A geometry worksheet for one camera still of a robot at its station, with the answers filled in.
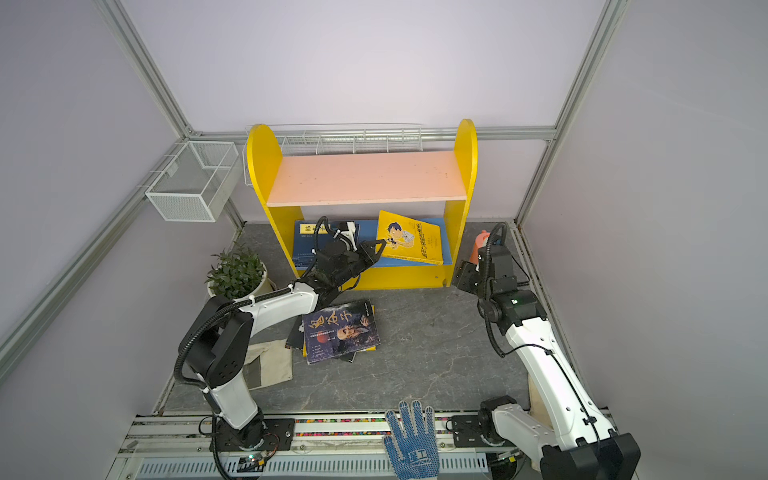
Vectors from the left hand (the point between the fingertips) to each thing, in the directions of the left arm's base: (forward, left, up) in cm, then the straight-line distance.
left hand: (390, 245), depth 84 cm
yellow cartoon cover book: (+5, -6, -3) cm, 9 cm away
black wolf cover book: (-17, +29, -20) cm, 40 cm away
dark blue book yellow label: (+6, +26, -3) cm, 27 cm away
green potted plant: (-3, +44, -5) cm, 45 cm away
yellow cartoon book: (-22, +9, -19) cm, 31 cm away
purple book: (-17, +16, -18) cm, 29 cm away
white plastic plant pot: (-4, +38, -11) cm, 40 cm away
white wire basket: (+34, +17, +14) cm, 40 cm away
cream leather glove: (-39, -36, -21) cm, 57 cm away
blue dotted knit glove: (-48, -3, -22) cm, 52 cm away
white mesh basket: (+28, +63, +3) cm, 69 cm away
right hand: (-11, -20, +1) cm, 23 cm away
